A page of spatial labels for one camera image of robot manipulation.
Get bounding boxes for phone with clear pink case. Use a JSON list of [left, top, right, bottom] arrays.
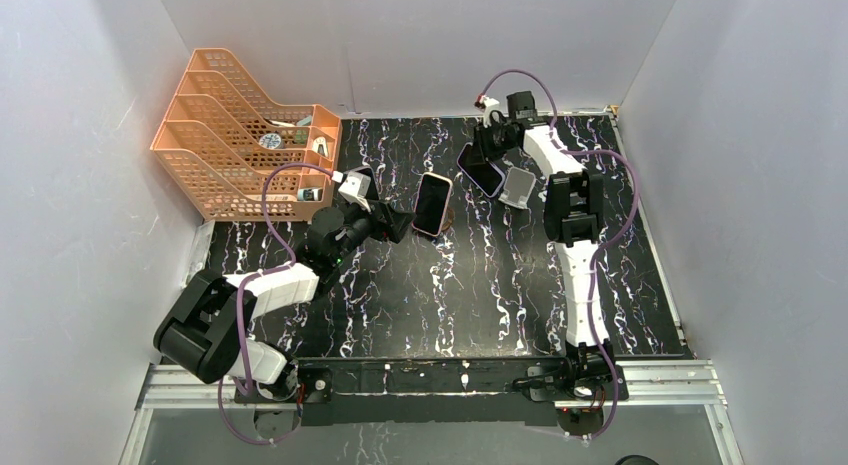
[[353, 165, 380, 201]]

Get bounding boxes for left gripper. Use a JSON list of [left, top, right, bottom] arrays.
[[331, 197, 415, 265]]

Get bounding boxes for orange mesh desk organizer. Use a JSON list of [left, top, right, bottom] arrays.
[[150, 48, 342, 222]]

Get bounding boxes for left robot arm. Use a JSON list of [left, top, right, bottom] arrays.
[[153, 201, 415, 401]]

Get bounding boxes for phone with beige case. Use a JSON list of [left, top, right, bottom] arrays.
[[412, 172, 453, 237]]

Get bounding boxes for small items in organizer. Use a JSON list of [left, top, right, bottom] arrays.
[[297, 187, 323, 202]]

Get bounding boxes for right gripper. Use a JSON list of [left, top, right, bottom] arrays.
[[464, 120, 517, 167]]

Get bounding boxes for white phone stand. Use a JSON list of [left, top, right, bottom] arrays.
[[498, 167, 536, 210]]

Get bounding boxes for round tape roll in organizer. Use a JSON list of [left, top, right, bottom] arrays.
[[258, 132, 284, 150]]

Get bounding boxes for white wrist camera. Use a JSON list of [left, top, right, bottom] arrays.
[[338, 171, 372, 212], [474, 94, 503, 128]]

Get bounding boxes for aluminium rail frame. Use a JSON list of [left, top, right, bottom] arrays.
[[137, 357, 726, 410]]

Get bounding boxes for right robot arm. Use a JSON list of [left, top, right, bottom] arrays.
[[457, 91, 615, 399]]

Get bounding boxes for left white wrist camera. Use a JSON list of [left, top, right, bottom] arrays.
[[338, 171, 372, 212]]

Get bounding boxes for phone with lilac case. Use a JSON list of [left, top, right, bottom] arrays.
[[457, 142, 506, 198]]

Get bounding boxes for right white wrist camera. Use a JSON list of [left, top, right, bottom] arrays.
[[474, 94, 503, 128]]

